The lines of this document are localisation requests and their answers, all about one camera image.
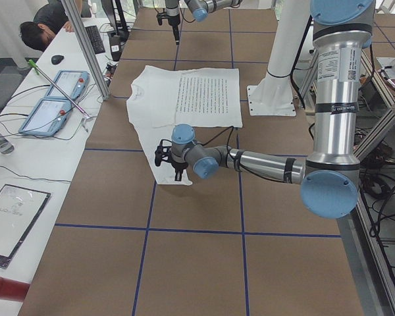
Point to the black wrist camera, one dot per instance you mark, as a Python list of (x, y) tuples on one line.
[(160, 17), (162, 153)]

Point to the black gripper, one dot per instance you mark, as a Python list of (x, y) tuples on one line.
[(177, 164), (173, 20)]

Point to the metal rod with green tip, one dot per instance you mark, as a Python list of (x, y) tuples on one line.
[(40, 71)]

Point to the far blue teach pendant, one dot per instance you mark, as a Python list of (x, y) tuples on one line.
[(72, 82)]

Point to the black computer mouse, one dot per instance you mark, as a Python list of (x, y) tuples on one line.
[(56, 59)]

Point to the person in dark shirt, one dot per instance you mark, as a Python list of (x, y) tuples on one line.
[(47, 23)]

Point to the black keyboard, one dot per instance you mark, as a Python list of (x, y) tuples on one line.
[(95, 39)]

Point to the red fire extinguisher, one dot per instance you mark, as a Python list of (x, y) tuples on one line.
[(13, 290)]

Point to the black framed paper sheet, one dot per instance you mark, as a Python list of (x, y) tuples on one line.
[(19, 210)]

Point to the blue teach pendant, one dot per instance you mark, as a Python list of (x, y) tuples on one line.
[(46, 118), (72, 82)]

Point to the near blue teach pendant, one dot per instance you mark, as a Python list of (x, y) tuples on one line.
[(46, 118)]

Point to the white long-sleeve printed shirt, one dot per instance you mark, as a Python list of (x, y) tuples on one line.
[(162, 99)]

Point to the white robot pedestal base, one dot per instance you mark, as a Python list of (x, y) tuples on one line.
[(273, 95)]

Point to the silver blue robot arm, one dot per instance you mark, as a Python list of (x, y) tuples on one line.
[(328, 177), (198, 9)]

